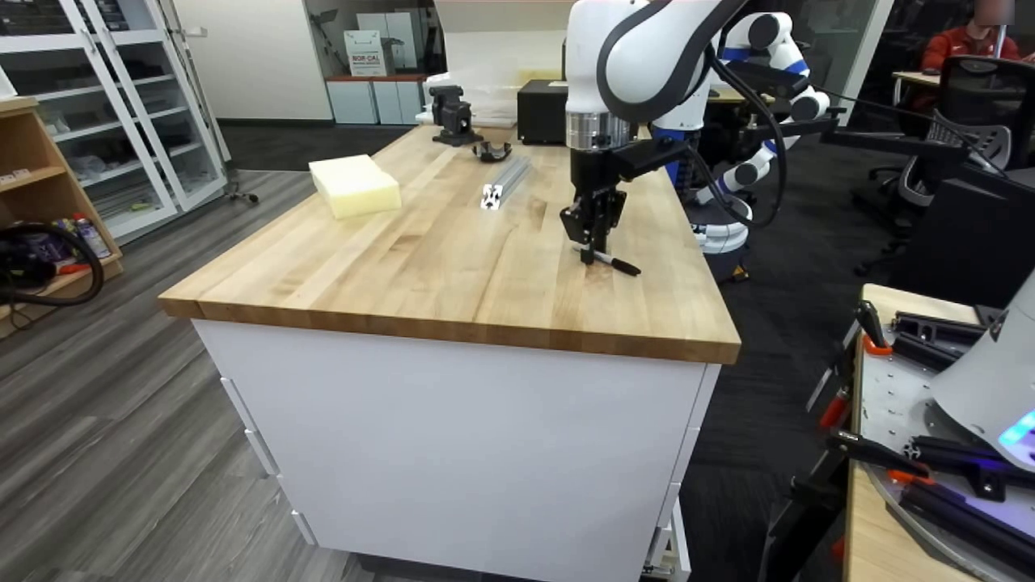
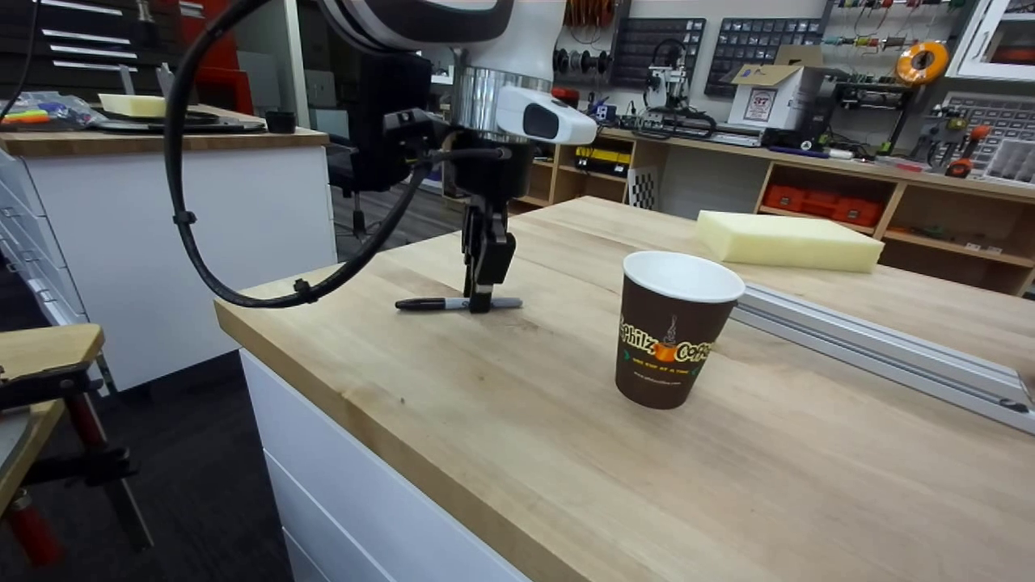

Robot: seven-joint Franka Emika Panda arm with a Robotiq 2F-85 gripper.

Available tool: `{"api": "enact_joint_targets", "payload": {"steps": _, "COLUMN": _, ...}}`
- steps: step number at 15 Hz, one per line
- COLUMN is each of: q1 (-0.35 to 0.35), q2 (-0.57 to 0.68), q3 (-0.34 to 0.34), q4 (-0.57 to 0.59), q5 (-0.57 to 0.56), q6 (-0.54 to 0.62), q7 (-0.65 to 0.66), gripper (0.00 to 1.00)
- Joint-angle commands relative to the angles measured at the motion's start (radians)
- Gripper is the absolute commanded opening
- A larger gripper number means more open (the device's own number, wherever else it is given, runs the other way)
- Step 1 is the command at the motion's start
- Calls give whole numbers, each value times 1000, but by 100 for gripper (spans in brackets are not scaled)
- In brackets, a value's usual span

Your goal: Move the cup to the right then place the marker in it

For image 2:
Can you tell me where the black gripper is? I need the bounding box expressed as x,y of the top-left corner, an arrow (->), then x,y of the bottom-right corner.
437,126 -> 537,313

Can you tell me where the black grey marker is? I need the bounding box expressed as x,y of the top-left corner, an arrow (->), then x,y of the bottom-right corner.
390,295 -> 528,315

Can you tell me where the brown paper cup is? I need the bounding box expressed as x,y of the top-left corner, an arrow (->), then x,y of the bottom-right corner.
610,248 -> 750,412

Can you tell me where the yellow black box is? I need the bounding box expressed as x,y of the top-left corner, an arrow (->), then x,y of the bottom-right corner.
572,141 -> 637,181

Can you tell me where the black office chair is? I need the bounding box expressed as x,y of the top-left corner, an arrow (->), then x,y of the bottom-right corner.
326,46 -> 437,234

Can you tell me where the dark pegboard panel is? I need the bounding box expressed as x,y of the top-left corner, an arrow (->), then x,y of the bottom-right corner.
705,14 -> 828,95
610,14 -> 709,89

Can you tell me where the white table cabinet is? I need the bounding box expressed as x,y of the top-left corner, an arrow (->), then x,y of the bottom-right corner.
236,349 -> 529,582

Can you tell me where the yellow foam block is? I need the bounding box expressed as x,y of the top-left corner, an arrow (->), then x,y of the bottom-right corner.
692,205 -> 887,273

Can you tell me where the white cardboard box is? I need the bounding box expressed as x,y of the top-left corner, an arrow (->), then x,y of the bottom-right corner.
724,60 -> 824,133

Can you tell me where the white counter wooden top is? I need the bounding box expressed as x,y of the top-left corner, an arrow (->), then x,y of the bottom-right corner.
0,126 -> 338,393

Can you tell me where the red bin row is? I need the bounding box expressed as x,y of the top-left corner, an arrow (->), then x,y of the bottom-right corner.
761,178 -> 887,228

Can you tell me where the red tool cabinet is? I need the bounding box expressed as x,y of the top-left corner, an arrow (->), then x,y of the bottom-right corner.
173,0 -> 260,117

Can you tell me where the black mat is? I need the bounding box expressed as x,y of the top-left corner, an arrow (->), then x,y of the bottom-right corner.
87,107 -> 226,134

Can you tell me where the thin yellow foam pad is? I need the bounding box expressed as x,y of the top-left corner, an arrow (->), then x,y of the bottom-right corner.
95,89 -> 173,118

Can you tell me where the black 3D printer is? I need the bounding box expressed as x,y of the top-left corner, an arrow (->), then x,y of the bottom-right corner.
821,78 -> 923,160

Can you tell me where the wooden shelving unit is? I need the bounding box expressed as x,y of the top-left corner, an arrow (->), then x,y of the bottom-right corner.
503,117 -> 1035,301

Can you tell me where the clear plastic sheet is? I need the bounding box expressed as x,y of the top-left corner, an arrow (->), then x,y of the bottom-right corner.
0,146 -> 89,330

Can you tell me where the wooden workbench with clamps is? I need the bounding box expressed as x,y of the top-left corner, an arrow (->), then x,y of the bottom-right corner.
0,320 -> 156,573

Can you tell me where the black drawer cabinet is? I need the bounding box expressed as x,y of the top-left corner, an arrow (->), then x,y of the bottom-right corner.
0,0 -> 144,104

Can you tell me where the orange spool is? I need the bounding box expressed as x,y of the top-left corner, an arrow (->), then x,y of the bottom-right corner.
896,37 -> 955,88

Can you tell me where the white glass door cabinet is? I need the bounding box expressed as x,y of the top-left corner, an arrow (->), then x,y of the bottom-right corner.
946,0 -> 1035,85

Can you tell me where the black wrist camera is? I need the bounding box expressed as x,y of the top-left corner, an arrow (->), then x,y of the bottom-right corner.
399,107 -> 479,164

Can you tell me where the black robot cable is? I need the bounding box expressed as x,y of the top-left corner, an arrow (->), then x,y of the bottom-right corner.
161,0 -> 437,313

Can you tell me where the aluminium extrusion rail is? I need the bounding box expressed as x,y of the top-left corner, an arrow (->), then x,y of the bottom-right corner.
735,282 -> 1035,435

